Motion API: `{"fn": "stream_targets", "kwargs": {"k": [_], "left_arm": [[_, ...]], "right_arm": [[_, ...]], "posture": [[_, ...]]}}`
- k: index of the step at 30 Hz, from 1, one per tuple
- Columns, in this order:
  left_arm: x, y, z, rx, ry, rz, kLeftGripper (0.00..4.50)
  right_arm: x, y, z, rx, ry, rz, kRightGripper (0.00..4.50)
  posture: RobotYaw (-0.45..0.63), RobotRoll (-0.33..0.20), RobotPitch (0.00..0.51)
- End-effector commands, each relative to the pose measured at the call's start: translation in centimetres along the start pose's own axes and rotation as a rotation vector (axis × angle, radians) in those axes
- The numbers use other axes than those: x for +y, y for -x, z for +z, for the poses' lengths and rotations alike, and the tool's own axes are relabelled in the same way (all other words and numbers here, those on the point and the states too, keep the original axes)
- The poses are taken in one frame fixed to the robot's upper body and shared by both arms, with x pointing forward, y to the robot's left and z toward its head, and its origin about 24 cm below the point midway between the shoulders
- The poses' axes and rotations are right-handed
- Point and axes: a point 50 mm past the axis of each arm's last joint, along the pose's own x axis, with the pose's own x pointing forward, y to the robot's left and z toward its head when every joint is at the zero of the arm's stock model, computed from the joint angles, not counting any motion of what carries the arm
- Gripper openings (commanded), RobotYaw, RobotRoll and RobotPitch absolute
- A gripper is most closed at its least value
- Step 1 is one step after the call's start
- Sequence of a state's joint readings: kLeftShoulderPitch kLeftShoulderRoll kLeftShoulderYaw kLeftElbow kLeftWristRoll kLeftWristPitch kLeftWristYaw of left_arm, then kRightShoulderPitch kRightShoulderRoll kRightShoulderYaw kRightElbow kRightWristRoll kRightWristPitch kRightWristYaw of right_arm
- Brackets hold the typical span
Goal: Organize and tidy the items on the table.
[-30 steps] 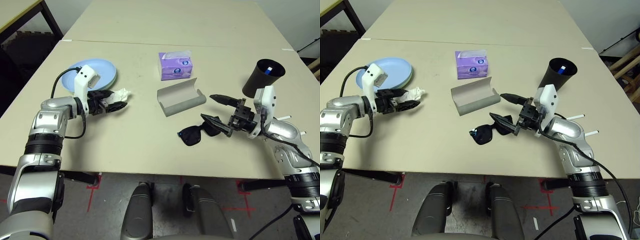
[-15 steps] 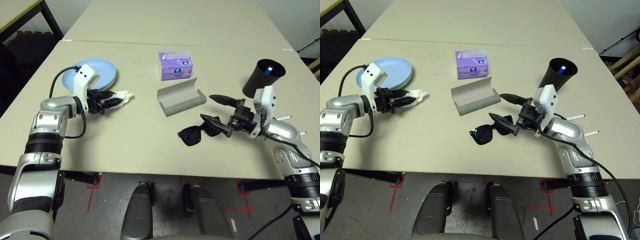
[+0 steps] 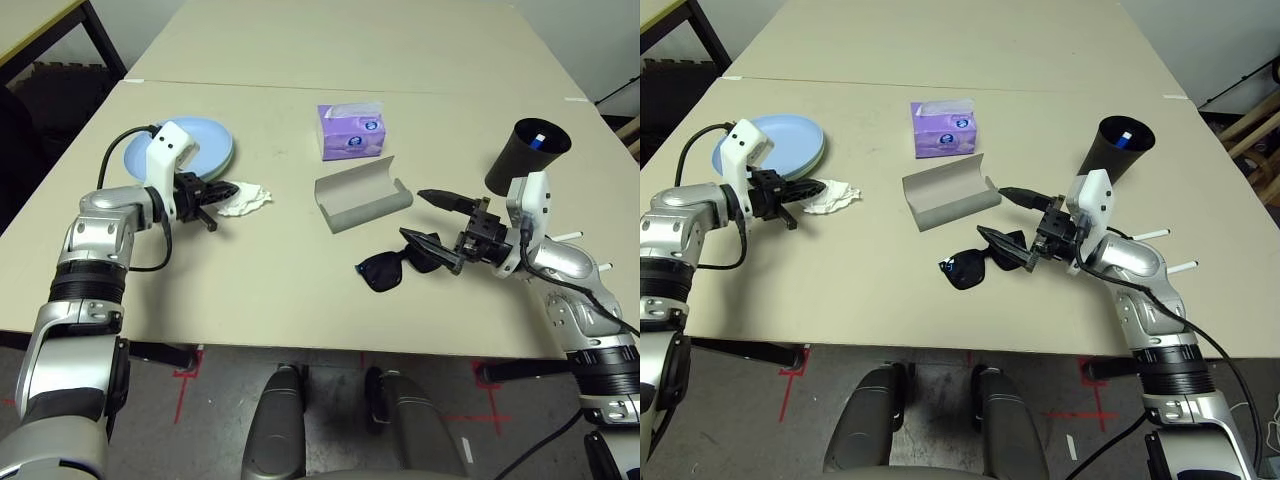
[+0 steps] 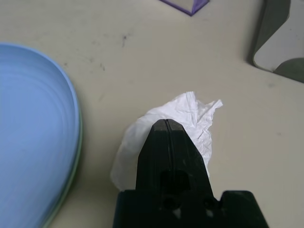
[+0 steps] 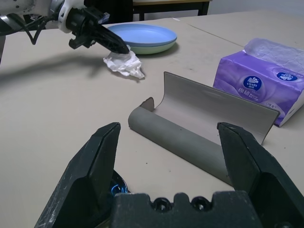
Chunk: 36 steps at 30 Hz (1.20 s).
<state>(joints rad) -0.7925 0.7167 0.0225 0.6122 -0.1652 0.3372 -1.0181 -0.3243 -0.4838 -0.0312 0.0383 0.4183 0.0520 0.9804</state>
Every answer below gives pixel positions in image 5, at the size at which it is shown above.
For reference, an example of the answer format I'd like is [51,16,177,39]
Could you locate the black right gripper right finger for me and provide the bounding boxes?
[216,122,304,228]

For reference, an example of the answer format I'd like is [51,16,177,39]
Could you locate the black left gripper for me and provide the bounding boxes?
[64,7,130,54]

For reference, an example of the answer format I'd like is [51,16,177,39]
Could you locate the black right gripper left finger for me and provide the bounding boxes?
[34,122,122,228]

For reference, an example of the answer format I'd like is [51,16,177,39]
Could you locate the white tissue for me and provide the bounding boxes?
[103,45,145,80]

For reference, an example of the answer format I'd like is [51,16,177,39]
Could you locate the black sunglasses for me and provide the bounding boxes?
[104,170,130,198]

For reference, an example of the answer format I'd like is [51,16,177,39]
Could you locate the blue plastic plate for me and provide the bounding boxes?
[106,23,178,48]

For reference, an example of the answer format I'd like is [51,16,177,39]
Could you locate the grey glasses case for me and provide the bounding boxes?
[127,71,280,187]

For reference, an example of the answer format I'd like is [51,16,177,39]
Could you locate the green plastic plate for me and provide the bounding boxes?
[127,39,178,55]

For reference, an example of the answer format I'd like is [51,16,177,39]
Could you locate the purple tissue pack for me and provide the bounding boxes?
[212,38,304,126]

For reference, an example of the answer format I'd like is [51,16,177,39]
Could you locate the side table with black frame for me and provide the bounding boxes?
[132,0,213,23]

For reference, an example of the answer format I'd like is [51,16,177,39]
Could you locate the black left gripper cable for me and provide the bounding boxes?
[23,18,48,46]

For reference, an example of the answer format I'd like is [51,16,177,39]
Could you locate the black left wrist camera cable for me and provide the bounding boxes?
[0,13,60,36]

